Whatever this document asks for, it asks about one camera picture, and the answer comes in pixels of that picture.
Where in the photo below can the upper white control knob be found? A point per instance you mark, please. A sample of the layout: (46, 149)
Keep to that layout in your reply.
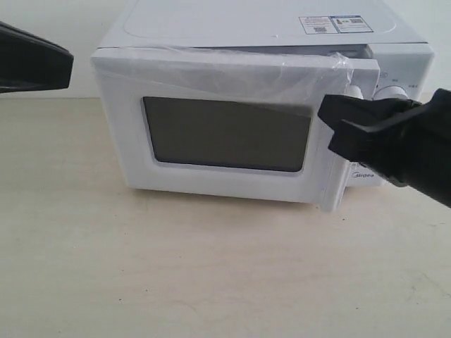
(391, 92)

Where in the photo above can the gray printed label sticker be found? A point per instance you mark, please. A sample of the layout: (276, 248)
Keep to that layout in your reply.
(335, 24)

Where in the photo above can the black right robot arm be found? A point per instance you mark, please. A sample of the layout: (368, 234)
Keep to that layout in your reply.
(437, 185)

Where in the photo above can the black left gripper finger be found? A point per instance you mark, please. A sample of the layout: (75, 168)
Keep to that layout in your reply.
(32, 64)

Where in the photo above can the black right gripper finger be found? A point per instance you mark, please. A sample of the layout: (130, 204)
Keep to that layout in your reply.
(356, 143)
(335, 108)

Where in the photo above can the white microwave oven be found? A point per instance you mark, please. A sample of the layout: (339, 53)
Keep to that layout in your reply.
(273, 27)

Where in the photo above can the white microwave door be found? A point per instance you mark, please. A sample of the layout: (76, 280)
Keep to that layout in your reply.
(268, 156)

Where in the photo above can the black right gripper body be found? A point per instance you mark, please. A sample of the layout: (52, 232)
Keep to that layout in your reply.
(405, 144)

